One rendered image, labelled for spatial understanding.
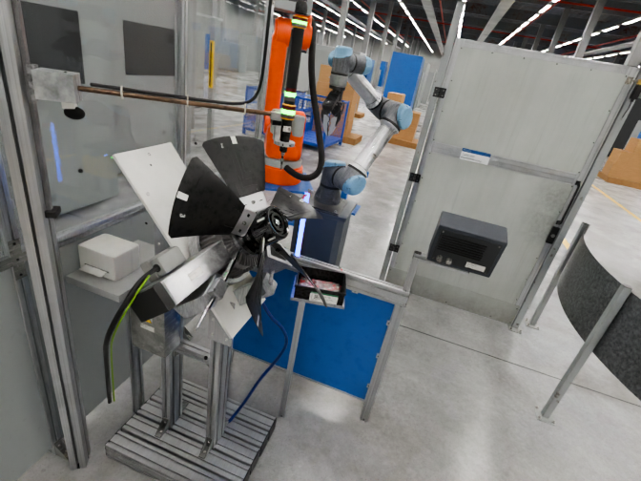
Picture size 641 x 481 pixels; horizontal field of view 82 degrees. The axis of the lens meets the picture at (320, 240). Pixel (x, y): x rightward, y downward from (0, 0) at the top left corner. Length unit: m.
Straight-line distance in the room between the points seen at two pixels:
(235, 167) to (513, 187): 2.22
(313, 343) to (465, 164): 1.75
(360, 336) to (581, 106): 2.08
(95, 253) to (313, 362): 1.20
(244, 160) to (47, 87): 0.56
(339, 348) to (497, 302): 1.77
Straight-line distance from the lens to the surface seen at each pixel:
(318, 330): 1.98
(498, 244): 1.56
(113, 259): 1.53
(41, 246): 1.39
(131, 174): 1.30
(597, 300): 2.61
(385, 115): 2.01
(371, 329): 1.88
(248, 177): 1.31
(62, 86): 1.22
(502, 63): 2.95
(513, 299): 3.42
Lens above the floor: 1.73
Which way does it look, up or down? 26 degrees down
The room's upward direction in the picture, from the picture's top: 11 degrees clockwise
